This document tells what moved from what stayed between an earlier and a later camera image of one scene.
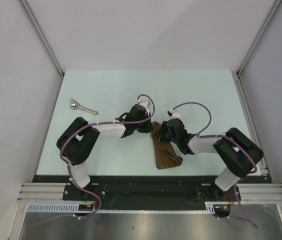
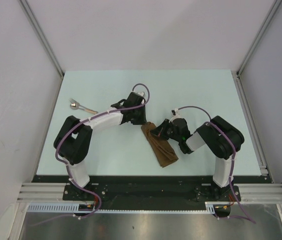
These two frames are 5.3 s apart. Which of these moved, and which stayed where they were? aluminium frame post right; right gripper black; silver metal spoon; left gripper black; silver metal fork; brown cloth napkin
Moved: brown cloth napkin; left gripper black
Stayed: right gripper black; silver metal fork; aluminium frame post right; silver metal spoon
